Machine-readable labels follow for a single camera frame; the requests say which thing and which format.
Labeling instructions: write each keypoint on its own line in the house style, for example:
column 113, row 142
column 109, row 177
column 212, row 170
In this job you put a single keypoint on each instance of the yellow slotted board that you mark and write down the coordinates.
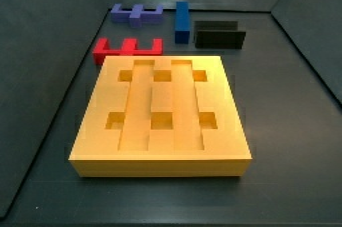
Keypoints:
column 160, row 120

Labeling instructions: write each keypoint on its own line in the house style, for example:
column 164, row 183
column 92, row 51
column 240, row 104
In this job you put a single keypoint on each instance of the purple comb-shaped block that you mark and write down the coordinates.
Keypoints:
column 136, row 16

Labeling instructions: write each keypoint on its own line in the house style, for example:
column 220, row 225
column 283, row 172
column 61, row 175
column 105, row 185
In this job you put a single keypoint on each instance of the black rectangular block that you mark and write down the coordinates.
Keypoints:
column 217, row 35

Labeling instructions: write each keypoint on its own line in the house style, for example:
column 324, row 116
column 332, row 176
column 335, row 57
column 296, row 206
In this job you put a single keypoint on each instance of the red comb-shaped block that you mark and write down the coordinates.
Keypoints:
column 128, row 49

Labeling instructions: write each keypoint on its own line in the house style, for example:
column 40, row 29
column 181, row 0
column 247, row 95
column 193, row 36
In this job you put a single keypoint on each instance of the blue rectangular block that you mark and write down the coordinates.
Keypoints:
column 181, row 23

